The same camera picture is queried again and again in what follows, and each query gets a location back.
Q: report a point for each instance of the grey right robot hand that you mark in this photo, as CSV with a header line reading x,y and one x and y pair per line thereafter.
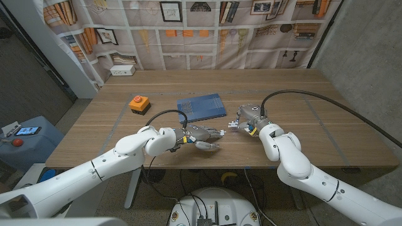
x,y
251,116

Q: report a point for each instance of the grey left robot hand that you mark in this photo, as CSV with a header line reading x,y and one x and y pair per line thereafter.
x,y
198,133

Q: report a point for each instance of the white puzzle piece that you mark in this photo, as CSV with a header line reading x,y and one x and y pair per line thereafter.
x,y
223,132
233,124

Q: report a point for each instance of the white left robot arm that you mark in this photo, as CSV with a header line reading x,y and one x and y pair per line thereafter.
x,y
94,172

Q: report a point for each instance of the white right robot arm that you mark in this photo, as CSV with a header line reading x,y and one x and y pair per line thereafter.
x,y
314,182

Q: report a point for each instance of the blue puzzle board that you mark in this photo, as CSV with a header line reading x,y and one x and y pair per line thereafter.
x,y
201,108

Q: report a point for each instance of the yellow curved object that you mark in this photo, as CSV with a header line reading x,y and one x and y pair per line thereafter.
x,y
228,176

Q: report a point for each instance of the black round floor object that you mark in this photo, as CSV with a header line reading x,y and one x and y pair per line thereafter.
x,y
153,177

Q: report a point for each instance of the orange emergency stop button box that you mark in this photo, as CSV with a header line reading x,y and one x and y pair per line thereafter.
x,y
139,103

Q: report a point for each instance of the white table leg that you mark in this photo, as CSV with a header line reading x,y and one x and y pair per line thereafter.
x,y
133,188

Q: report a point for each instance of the printed bookshelf backdrop cloth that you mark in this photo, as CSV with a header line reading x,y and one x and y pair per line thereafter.
x,y
188,47

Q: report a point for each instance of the grey table leg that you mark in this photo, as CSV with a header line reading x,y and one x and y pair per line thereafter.
x,y
297,201

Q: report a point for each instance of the white power outlet box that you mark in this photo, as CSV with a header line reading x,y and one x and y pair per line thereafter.
x,y
122,70

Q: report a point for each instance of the black backdrop pole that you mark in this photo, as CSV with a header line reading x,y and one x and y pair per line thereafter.
x,y
323,35

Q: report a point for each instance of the white base with blue pads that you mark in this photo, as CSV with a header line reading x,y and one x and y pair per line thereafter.
x,y
47,175

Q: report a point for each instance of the blue stool with phone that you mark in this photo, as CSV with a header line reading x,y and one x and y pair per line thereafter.
x,y
37,147

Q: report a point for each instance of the white robot torso edge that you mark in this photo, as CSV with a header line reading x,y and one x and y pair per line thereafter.
x,y
63,222

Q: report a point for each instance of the smartphone with lit screen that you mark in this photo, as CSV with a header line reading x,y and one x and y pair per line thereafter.
x,y
28,130

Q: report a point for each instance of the red ball knob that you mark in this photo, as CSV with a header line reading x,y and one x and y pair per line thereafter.
x,y
18,142

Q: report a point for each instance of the white paper item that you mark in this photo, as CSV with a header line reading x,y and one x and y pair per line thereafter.
x,y
9,128

